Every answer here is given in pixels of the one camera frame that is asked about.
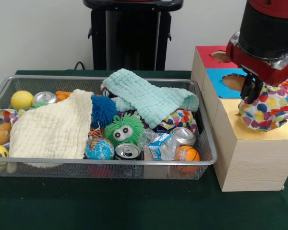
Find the silver can with open top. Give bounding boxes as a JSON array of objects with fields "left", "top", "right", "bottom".
[{"left": 114, "top": 143, "right": 141, "bottom": 161}]

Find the silver can with closed top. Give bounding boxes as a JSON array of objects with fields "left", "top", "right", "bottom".
[{"left": 169, "top": 127, "right": 196, "bottom": 148}]

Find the clear mesh bin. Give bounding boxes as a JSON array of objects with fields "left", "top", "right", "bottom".
[{"left": 0, "top": 74, "right": 219, "bottom": 182}]

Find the plain yellow ball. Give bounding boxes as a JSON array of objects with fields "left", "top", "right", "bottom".
[{"left": 11, "top": 90, "right": 35, "bottom": 111}]

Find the mint green cloth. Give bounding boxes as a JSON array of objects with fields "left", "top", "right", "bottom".
[{"left": 102, "top": 68, "right": 200, "bottom": 129}]

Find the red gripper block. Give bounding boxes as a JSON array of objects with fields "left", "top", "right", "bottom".
[{"left": 225, "top": 31, "right": 288, "bottom": 104}]

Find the wooden box with three holes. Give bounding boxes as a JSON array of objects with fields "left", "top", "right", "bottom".
[{"left": 190, "top": 46, "right": 288, "bottom": 192}]

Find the globe print ball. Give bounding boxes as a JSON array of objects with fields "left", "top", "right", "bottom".
[{"left": 84, "top": 138, "right": 115, "bottom": 161}]

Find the crushed clear plastic bottle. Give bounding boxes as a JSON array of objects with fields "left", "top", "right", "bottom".
[{"left": 143, "top": 133, "right": 183, "bottom": 162}]

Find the small orange basketball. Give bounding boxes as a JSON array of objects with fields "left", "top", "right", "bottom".
[{"left": 176, "top": 146, "right": 201, "bottom": 163}]

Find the orange plush toy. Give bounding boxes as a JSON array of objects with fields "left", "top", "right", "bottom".
[{"left": 0, "top": 122, "right": 13, "bottom": 145}]

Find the cream yellow cloth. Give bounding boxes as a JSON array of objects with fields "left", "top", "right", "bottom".
[{"left": 7, "top": 90, "right": 95, "bottom": 168}]

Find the green fuzzy toy with eyes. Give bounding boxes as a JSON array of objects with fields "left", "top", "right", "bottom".
[{"left": 104, "top": 113, "right": 144, "bottom": 147}]

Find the blue spiky ball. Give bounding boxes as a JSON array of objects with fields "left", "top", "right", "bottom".
[{"left": 91, "top": 94, "right": 119, "bottom": 128}]

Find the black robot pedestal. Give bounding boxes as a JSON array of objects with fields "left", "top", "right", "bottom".
[{"left": 83, "top": 0, "right": 184, "bottom": 71}]

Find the colourful polka dot cloth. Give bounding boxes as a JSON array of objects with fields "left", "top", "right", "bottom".
[
  {"left": 238, "top": 78, "right": 288, "bottom": 131},
  {"left": 156, "top": 109, "right": 198, "bottom": 133}
]

